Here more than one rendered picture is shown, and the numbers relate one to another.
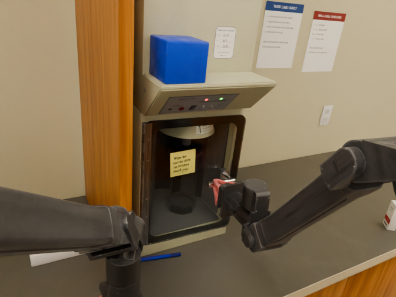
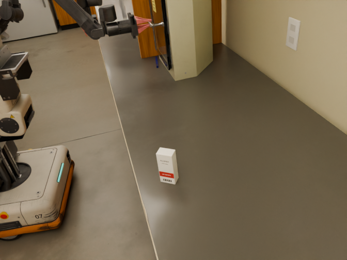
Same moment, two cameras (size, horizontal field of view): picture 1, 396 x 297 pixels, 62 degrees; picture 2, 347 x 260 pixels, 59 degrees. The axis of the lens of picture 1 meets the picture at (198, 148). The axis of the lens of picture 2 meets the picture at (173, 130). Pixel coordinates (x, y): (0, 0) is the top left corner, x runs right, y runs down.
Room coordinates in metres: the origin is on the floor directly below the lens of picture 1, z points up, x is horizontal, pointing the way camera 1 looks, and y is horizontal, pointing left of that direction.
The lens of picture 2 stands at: (1.32, -1.40, 1.58)
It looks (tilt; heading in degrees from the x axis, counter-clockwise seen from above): 35 degrees down; 108
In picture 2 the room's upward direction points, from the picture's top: 7 degrees counter-clockwise
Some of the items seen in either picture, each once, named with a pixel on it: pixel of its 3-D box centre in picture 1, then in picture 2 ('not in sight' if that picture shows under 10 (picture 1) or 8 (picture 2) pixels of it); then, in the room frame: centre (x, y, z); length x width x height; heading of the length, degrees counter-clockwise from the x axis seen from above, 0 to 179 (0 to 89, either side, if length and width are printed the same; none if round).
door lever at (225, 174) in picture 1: (219, 180); (154, 22); (0.86, -0.07, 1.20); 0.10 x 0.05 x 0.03; 118
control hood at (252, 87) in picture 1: (210, 97); not in sight; (0.81, -0.02, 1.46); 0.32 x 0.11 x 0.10; 120
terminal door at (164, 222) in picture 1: (192, 181); (157, 19); (0.85, 0.00, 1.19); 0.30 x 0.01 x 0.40; 118
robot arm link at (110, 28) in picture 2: (250, 215); (112, 27); (0.68, -0.15, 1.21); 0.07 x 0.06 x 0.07; 30
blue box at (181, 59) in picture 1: (177, 58); not in sight; (0.76, 0.07, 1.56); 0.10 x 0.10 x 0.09; 30
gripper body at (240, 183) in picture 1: (237, 204); (126, 26); (0.74, -0.12, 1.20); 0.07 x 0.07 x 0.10; 30
